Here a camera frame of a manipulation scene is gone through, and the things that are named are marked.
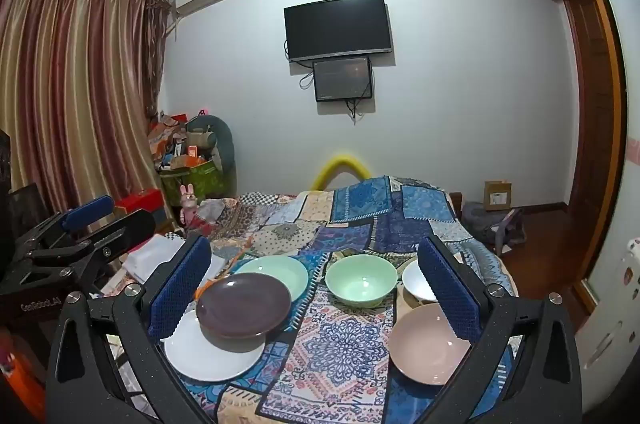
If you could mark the pink bowl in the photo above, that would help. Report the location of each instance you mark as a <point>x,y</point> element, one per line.
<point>425,349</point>

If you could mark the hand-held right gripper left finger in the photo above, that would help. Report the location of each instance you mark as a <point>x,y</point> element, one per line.
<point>180,291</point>

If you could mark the cardboard box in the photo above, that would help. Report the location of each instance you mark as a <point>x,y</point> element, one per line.
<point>497,196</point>

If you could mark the yellow foam tube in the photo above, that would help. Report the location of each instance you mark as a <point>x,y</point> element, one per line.
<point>342,158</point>

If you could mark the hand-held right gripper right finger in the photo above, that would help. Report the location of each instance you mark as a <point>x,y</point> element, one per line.
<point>445,291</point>

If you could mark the black television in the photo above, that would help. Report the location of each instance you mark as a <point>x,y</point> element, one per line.
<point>335,26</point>

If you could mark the red box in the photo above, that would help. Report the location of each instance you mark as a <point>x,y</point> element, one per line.
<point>140,200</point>

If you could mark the brown plate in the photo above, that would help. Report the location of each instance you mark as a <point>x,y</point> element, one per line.
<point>240,304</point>

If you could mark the pink bunny toy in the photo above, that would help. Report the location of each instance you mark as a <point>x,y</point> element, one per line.
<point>189,204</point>

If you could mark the patchwork blanket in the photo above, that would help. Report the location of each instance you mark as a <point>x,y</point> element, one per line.
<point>340,339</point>

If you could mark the green bowl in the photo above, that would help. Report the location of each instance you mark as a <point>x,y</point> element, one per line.
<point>360,286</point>

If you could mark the wooden door frame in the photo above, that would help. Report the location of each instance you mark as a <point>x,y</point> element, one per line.
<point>595,104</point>

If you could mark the white door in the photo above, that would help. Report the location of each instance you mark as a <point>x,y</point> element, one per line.
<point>610,329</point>

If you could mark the grey bag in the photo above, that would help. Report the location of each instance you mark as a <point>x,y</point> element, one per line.
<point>480,219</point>

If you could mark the white plate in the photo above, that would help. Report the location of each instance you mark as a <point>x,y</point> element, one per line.
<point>210,364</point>

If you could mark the white folded cloth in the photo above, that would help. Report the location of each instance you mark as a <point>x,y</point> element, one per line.
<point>150,254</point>

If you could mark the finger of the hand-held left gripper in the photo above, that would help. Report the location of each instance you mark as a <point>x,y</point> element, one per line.
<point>87,210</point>
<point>135,226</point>

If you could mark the dark blue box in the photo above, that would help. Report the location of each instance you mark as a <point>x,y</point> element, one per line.
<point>159,214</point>

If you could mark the green plate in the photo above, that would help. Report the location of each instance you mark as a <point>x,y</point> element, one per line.
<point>287,271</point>

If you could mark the white bowl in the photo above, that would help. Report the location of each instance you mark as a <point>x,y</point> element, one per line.
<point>417,281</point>

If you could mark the green storage box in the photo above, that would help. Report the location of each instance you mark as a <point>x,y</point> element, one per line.
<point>200,181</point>

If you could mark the small black monitor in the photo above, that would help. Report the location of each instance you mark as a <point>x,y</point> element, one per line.
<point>342,79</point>

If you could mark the striped curtain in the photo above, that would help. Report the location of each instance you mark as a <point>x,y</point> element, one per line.
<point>75,79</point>

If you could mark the person's left forearm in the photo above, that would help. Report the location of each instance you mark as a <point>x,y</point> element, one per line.
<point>22,384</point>

